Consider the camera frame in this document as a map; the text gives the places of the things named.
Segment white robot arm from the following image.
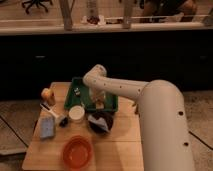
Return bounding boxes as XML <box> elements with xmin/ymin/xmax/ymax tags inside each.
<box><xmin>83</xmin><ymin>64</ymin><xmax>195</xmax><ymax>171</ymax></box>

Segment green plastic tray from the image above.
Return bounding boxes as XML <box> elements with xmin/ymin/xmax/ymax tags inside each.
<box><xmin>64</xmin><ymin>77</ymin><xmax>118</xmax><ymax>113</ymax></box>

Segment small dice in tray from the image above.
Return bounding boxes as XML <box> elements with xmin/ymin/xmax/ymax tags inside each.
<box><xmin>74</xmin><ymin>88</ymin><xmax>81</xmax><ymax>96</ymax></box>

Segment dark bowl with cloth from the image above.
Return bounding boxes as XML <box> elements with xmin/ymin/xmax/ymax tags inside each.
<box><xmin>88</xmin><ymin>112</ymin><xmax>114</xmax><ymax>134</ymax></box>

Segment white round cup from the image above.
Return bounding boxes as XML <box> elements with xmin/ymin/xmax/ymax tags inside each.
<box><xmin>69</xmin><ymin>105</ymin><xmax>85</xmax><ymax>123</ymax></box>

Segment blue sponge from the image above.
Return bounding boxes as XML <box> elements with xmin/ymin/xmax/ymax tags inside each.
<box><xmin>40</xmin><ymin>117</ymin><xmax>55</xmax><ymax>139</ymax></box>

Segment orange plastic bowl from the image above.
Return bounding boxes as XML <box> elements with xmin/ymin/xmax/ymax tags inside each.
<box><xmin>61</xmin><ymin>135</ymin><xmax>93</xmax><ymax>171</ymax></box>

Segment seated person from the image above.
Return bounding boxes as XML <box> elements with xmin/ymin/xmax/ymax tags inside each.
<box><xmin>140</xmin><ymin>0</ymin><xmax>197</xmax><ymax>23</ymax></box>

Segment office chair base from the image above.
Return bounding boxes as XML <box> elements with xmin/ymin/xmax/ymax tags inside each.
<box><xmin>21</xmin><ymin>0</ymin><xmax>53</xmax><ymax>14</ymax></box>

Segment white handled brush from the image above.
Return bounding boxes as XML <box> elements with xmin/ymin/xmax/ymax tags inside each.
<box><xmin>40</xmin><ymin>103</ymin><xmax>68</xmax><ymax>127</ymax></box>

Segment wooden post left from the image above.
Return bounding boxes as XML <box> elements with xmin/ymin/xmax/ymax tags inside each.
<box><xmin>59</xmin><ymin>0</ymin><xmax>72</xmax><ymax>31</ymax></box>

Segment wooden post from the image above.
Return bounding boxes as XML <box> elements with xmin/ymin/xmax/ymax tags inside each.
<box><xmin>59</xmin><ymin>0</ymin><xmax>72</xmax><ymax>31</ymax></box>
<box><xmin>122</xmin><ymin>0</ymin><xmax>134</xmax><ymax>29</ymax></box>

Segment wooden post right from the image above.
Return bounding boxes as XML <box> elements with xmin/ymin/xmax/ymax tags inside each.
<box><xmin>122</xmin><ymin>0</ymin><xmax>134</xmax><ymax>29</ymax></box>

